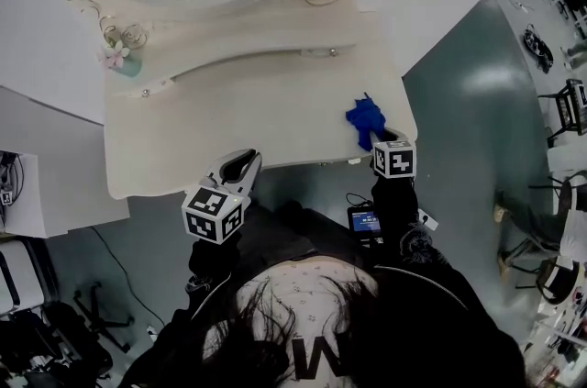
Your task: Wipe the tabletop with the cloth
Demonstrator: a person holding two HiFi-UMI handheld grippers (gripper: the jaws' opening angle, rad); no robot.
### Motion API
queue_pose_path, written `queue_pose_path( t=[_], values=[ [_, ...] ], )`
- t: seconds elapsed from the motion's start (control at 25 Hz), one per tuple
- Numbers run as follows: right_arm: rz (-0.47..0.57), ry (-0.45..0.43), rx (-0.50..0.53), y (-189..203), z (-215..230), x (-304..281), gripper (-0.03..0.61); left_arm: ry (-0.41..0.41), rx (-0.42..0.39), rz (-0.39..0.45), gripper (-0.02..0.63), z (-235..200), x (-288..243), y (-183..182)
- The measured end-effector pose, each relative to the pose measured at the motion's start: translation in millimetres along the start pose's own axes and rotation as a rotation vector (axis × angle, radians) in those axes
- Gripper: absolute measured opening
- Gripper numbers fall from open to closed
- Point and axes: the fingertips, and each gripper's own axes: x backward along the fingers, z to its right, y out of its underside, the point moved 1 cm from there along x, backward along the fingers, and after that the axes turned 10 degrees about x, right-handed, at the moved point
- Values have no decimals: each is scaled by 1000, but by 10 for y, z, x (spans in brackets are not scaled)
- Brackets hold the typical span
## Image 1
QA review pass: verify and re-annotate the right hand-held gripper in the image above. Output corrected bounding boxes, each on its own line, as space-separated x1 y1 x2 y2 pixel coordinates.
370 127 418 180

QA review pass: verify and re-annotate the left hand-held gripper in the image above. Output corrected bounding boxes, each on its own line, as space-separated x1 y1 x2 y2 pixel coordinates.
181 148 264 247

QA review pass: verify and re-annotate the blue cloth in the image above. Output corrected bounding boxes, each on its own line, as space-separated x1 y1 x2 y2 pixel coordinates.
345 92 387 152

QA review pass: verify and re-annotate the person's right forearm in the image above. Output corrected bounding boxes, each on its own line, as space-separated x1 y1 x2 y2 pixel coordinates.
369 173 464 291

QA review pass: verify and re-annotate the person's left forearm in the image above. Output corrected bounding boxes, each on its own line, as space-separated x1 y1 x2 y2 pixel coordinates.
184 233 244 318

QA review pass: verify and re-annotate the white tabletop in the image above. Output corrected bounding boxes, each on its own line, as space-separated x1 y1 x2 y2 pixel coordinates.
103 40 419 201

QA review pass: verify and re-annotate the black device with screen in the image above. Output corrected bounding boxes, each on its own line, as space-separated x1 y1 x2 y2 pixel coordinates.
346 192 384 247

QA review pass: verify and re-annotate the white tag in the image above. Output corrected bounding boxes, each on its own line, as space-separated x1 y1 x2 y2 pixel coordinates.
418 211 440 232

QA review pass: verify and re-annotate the white curved drawer shelf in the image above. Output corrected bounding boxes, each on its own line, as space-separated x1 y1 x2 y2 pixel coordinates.
111 42 359 99

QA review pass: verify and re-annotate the pale green vase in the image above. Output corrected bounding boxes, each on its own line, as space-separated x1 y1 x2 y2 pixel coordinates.
111 55 144 79

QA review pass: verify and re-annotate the pink artificial flower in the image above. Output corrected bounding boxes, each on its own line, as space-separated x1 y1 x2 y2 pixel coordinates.
96 38 132 69

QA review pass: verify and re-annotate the round black chair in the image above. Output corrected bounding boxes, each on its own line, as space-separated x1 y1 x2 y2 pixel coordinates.
528 169 587 218

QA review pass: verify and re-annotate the black slatted chair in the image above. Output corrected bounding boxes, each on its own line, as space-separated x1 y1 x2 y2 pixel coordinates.
537 78 587 149

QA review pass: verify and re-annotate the white cabinet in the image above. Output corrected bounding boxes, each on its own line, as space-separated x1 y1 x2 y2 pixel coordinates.
0 84 132 239

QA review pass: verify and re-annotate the wooden chair with black seat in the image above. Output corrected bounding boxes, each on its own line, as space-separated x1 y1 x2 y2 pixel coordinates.
496 238 587 307

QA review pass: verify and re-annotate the white chair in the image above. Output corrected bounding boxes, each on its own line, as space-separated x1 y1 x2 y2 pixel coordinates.
0 238 48 317

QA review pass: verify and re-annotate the black floor cable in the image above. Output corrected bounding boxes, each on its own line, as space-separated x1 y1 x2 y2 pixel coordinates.
88 226 166 328

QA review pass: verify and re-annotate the bundle of black cables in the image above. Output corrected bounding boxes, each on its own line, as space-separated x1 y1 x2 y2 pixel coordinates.
0 150 27 232

